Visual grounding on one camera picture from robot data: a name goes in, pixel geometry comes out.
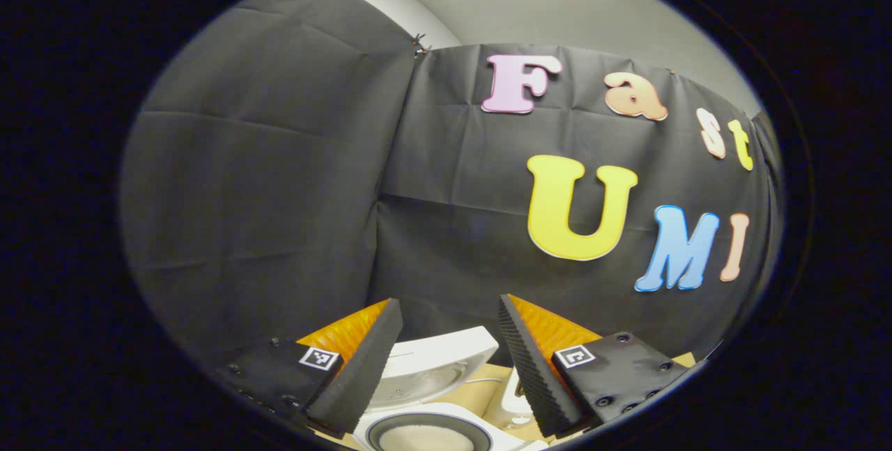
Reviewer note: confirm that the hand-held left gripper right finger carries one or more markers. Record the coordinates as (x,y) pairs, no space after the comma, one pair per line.
(536,374)

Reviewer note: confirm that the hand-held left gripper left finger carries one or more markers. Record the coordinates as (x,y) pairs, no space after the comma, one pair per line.
(362,374)

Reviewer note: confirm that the white toaster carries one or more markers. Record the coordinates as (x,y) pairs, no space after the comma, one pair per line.
(516,402)

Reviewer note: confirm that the black backdrop cloth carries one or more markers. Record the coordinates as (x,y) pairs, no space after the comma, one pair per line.
(265,193)

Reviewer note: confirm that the white rice cooker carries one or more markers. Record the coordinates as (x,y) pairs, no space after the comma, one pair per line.
(439,357)

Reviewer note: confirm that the black binder clip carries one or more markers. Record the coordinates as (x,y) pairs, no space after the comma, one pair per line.
(418,44)

